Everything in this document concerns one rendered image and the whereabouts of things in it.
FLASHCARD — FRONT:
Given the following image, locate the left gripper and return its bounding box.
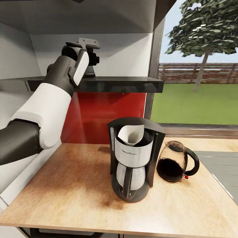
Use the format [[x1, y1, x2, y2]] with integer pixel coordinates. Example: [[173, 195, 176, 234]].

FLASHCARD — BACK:
[[87, 52, 99, 66]]

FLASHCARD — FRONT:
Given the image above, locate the bottle of coffee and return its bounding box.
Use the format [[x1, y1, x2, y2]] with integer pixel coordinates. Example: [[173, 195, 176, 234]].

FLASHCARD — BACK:
[[83, 48, 96, 78]]

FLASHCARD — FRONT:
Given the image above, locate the paper coffee filter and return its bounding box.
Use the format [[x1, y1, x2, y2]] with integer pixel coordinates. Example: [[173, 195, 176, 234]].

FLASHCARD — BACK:
[[118, 125, 144, 146]]

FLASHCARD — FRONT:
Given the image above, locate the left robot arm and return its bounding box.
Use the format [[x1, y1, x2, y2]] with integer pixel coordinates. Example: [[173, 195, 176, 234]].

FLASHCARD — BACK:
[[0, 37, 100, 195]]

